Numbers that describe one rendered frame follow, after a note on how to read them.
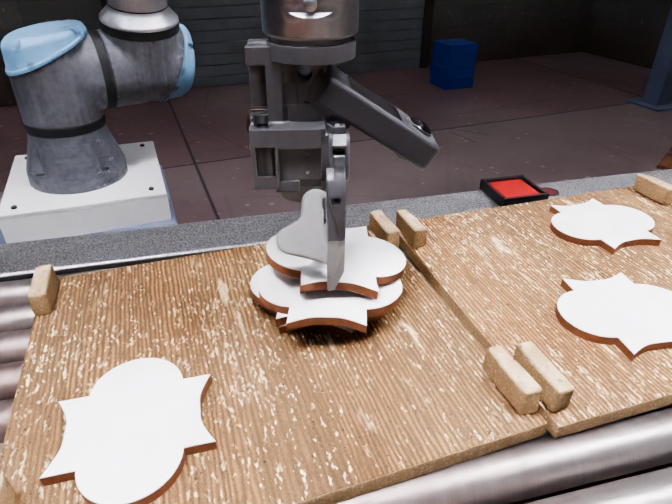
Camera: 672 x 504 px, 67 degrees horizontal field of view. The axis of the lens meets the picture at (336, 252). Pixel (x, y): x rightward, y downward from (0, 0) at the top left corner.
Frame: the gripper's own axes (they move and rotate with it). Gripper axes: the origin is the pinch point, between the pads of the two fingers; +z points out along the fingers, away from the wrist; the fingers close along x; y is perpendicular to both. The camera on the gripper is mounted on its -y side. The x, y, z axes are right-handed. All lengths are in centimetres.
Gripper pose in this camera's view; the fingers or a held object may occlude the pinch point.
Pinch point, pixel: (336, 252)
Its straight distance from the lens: 51.1
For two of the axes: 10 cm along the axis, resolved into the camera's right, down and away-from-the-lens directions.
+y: -10.0, 0.2, -0.4
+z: -0.1, 8.4, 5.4
